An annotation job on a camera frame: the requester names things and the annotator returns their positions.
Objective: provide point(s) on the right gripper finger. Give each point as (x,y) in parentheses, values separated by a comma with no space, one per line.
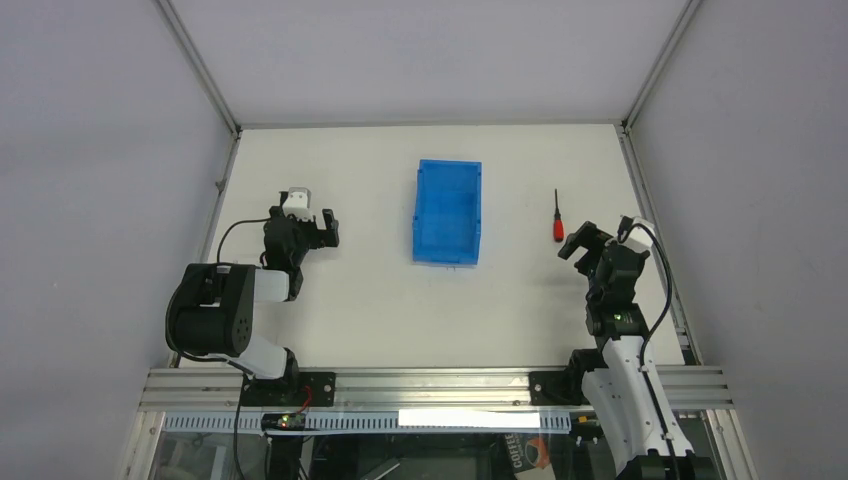
(584,237)
(587,264)

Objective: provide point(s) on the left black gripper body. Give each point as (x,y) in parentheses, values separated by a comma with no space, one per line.
(308,234)

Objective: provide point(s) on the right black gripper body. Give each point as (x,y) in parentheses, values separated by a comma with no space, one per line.
(589,247)

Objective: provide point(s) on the red handled screwdriver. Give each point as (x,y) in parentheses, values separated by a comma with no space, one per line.
(558,226)

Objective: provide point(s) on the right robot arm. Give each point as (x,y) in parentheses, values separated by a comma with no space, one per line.
(619,377)

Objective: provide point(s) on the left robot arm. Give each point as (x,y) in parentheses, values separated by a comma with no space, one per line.
(209,317)

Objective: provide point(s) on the blue plastic bin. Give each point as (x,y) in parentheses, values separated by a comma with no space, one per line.
(447,219)

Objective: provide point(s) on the coffee labelled box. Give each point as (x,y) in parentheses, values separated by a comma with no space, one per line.
(527,452)

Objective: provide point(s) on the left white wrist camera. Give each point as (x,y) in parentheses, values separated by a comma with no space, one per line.
(299,207)

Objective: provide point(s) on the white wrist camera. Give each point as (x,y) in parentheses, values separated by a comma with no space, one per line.
(299,207)
(638,236)

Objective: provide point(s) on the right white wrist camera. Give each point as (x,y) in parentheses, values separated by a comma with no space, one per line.
(638,236)

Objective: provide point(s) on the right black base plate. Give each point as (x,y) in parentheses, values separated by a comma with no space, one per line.
(556,388)

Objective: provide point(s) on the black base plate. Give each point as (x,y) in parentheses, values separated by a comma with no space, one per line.
(291,391)
(556,388)

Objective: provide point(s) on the aluminium mounting rail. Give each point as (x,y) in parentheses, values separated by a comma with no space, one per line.
(364,389)

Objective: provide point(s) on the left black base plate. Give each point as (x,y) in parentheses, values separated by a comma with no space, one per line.
(291,391)

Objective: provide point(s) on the white slotted cable duct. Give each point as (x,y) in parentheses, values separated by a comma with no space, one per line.
(391,422)

